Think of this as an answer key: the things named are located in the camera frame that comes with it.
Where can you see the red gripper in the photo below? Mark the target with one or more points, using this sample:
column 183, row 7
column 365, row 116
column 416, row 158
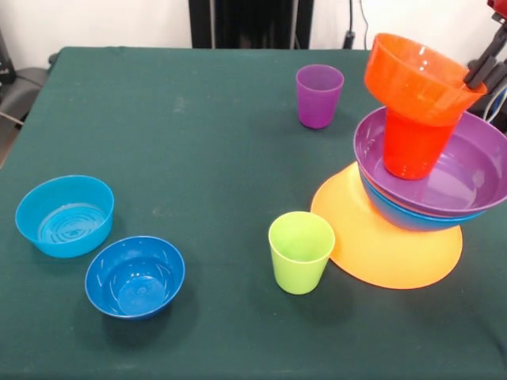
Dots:
column 498, row 6

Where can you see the small orange bowl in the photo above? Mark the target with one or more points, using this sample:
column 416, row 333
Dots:
column 408, row 91

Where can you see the purple bowl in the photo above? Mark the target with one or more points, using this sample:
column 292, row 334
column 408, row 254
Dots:
column 475, row 166

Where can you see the orange cup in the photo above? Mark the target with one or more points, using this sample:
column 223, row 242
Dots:
column 412, row 154

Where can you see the large light blue bowl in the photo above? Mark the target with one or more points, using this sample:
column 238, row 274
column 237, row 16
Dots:
column 396, row 219

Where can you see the large yellow-orange bowl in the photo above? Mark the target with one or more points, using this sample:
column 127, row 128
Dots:
column 396, row 261

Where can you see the purple cup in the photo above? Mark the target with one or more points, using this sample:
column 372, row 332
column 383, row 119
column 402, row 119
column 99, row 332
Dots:
column 317, row 111

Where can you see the green cup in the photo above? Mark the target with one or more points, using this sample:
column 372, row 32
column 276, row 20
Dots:
column 297, row 277

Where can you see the dark blue bowl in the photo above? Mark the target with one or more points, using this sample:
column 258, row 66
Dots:
column 134, row 285

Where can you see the dark green tablecloth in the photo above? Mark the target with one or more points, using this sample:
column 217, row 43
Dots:
column 158, row 348

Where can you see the flat-bottomed light blue bowl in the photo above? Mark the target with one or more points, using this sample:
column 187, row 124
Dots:
column 27, row 221

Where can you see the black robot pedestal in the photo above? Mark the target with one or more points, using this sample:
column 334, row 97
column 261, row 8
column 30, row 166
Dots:
column 245, row 20

